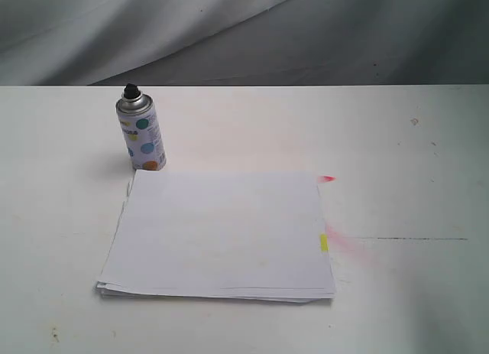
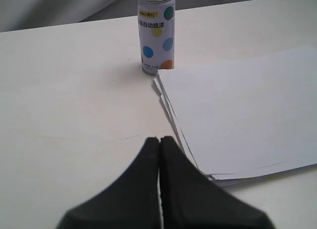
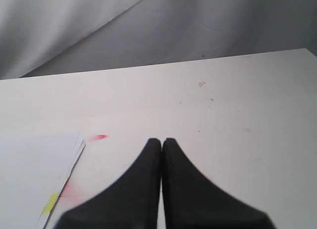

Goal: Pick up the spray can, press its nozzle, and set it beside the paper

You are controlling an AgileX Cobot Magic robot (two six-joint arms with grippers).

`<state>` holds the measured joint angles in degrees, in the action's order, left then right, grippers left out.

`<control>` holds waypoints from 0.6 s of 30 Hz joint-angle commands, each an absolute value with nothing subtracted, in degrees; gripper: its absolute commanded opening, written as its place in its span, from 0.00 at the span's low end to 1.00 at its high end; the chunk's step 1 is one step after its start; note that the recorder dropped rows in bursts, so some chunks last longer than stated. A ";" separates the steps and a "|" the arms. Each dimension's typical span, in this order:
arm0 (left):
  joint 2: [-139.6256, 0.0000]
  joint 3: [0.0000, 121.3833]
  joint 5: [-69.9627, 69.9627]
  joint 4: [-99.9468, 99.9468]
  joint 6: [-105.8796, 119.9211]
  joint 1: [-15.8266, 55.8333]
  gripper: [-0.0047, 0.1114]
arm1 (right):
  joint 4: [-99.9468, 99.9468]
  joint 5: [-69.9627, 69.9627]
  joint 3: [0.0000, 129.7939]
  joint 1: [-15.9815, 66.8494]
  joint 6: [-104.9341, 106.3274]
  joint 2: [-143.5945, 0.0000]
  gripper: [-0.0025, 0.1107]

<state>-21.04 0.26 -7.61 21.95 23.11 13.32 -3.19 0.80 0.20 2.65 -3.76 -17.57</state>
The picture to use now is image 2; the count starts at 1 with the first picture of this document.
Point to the white dotted spray paint can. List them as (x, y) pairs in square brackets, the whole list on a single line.
[(156, 23)]

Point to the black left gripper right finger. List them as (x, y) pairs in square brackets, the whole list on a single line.
[(191, 201)]

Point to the white paper stack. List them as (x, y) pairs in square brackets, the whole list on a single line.
[(244, 120)]

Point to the grey backdrop cloth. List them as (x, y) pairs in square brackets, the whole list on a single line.
[(28, 14)]

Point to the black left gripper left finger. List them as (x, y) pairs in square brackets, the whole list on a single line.
[(130, 202)]

